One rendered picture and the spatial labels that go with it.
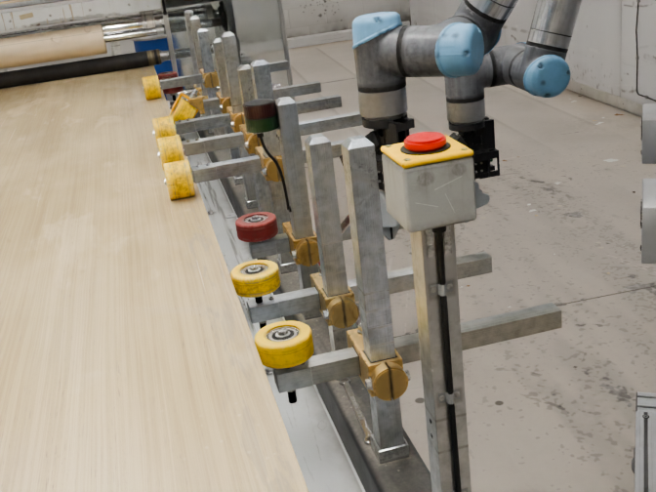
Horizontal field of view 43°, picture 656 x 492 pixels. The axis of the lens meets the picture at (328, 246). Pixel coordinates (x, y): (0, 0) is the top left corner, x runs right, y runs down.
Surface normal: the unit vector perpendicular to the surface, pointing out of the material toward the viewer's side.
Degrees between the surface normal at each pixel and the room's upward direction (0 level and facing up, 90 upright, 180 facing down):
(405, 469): 0
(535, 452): 0
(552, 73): 90
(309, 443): 0
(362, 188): 90
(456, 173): 90
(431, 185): 90
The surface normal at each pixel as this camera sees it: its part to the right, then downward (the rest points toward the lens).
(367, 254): 0.24, 0.33
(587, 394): -0.11, -0.92
